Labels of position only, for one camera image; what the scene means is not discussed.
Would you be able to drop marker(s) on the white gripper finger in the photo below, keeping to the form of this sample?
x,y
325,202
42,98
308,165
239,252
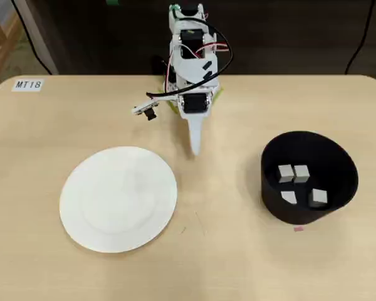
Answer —
x,y
196,136

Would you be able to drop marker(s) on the dark brown cabinet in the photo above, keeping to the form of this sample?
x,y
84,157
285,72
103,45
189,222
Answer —
x,y
269,37

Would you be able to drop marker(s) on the black pot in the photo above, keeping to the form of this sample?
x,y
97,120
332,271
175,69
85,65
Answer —
x,y
300,216

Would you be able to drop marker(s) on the black table clamp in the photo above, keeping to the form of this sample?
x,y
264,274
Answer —
x,y
159,64

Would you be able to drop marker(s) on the white MT18 label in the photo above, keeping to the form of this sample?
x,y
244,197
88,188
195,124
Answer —
x,y
28,84

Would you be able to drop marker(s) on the white perforated base plate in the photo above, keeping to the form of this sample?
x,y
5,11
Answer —
x,y
171,87

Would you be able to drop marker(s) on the white round plate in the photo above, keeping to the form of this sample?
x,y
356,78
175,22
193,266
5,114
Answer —
x,y
97,225

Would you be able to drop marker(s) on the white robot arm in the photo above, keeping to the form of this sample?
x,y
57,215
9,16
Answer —
x,y
194,70

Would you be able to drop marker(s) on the green tape piece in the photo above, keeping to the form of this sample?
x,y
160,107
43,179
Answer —
x,y
112,2

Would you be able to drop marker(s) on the white cube block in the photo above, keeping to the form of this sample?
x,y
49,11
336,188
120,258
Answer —
x,y
289,197
301,173
318,198
285,173

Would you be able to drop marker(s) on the pink tape mark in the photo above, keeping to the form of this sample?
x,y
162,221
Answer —
x,y
298,229

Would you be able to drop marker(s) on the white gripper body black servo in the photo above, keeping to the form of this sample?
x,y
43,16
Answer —
x,y
194,105

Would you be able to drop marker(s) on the white vertical panel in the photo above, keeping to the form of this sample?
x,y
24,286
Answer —
x,y
44,37

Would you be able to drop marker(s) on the light wooden rack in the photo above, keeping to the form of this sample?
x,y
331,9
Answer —
x,y
0,47

